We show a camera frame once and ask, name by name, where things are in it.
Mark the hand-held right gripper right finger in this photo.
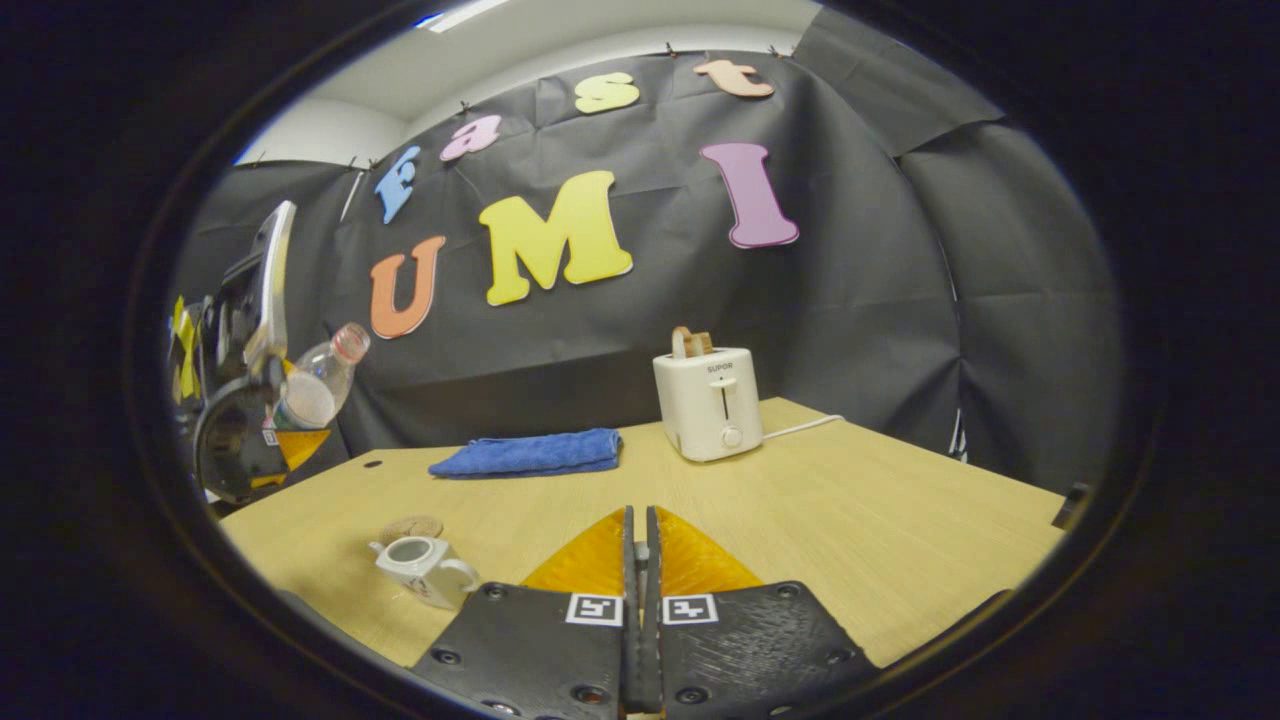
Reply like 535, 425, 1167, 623
645, 505, 883, 720

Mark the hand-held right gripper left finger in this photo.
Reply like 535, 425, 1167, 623
408, 505, 641, 720

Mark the clear plastic water bottle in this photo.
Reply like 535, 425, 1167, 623
272, 322, 372, 433

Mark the white ceramic teacup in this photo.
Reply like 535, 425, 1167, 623
369, 535, 482, 612

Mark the round brown coaster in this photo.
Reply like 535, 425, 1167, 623
380, 514, 445, 547

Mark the blue folded towel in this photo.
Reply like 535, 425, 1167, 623
428, 428, 624, 480

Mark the white toaster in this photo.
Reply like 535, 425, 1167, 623
653, 346, 765, 463

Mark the black backdrop cloth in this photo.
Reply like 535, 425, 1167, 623
170, 10, 1126, 501

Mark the small black object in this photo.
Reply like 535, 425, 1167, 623
1051, 482, 1092, 530

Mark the white toaster cable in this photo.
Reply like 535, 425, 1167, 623
761, 414, 847, 442

